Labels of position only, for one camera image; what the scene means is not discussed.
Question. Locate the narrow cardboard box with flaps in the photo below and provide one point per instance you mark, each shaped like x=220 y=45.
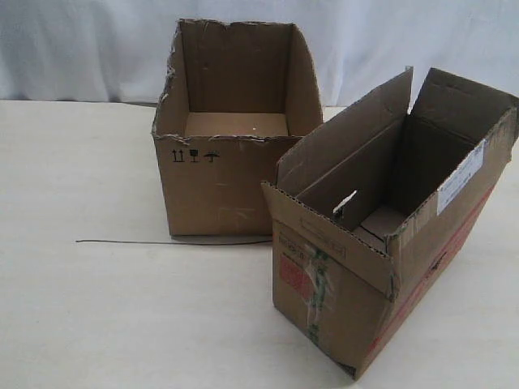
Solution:
x=370 y=207

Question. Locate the large open cardboard box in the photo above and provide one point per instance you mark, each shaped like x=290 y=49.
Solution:
x=237 y=96

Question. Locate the thin black line marker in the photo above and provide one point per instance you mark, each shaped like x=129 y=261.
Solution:
x=258 y=242

